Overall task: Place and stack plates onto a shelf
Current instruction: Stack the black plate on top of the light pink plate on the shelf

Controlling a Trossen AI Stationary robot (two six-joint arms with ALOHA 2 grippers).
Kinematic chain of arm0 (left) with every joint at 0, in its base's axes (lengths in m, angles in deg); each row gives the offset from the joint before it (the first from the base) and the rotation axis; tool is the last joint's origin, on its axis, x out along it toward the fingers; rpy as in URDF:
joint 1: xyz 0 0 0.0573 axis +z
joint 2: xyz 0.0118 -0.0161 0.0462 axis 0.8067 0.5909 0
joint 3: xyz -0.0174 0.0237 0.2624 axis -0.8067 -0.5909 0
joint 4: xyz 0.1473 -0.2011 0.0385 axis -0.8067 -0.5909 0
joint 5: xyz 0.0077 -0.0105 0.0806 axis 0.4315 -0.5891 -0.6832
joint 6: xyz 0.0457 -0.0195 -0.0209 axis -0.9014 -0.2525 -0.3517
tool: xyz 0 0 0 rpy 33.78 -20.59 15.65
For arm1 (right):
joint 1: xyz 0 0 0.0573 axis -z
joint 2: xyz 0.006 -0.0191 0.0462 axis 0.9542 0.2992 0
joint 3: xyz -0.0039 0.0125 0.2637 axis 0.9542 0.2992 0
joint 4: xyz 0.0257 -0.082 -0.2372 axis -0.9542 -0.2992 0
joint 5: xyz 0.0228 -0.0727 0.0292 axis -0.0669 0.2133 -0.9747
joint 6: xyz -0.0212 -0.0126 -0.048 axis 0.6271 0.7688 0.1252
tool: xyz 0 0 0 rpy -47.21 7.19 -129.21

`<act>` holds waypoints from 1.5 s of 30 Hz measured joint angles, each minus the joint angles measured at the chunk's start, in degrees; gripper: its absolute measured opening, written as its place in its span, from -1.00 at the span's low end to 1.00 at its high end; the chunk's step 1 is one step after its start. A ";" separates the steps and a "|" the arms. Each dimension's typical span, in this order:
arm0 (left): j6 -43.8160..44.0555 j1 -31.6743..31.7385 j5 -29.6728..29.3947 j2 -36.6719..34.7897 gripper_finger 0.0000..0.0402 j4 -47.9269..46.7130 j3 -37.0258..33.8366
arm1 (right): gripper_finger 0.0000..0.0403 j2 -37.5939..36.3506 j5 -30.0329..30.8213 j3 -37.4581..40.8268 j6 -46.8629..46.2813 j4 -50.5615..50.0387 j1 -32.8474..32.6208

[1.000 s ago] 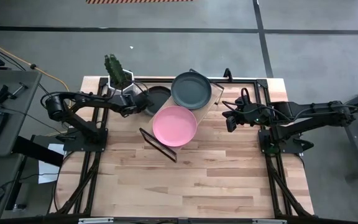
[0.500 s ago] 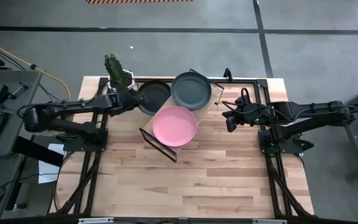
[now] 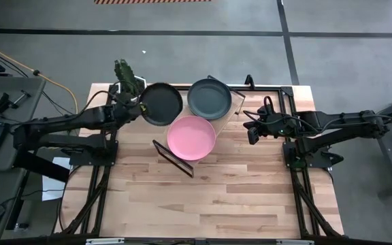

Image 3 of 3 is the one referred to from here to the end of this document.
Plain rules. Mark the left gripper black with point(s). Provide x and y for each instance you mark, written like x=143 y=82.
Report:
x=126 y=109

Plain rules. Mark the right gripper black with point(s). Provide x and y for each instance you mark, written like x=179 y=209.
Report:
x=274 y=124

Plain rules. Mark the black plate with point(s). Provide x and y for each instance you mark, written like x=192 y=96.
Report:
x=162 y=103

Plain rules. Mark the pink plate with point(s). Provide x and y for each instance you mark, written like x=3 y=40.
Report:
x=191 y=137

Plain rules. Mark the grey-blue plate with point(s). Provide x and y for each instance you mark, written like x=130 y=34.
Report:
x=209 y=98

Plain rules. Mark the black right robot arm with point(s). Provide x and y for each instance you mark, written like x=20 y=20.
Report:
x=345 y=122

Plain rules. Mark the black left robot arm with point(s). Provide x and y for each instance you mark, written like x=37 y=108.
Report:
x=80 y=119

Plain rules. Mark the green cactus plant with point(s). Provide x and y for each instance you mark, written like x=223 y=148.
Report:
x=125 y=73

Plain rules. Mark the white paper sheet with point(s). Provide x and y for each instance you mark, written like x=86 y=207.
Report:
x=51 y=183

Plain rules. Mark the grey side desk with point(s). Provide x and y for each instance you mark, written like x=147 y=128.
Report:
x=12 y=85

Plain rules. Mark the black clamp tool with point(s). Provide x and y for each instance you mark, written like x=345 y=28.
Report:
x=3 y=102

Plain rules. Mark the wooden shelf with black frame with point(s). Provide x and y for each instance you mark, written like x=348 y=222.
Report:
x=224 y=123

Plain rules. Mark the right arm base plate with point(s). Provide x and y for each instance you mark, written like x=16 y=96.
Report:
x=315 y=160

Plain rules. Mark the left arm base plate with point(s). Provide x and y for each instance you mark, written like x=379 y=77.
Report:
x=94 y=156

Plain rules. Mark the black table frame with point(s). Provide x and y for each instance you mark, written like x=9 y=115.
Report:
x=305 y=197

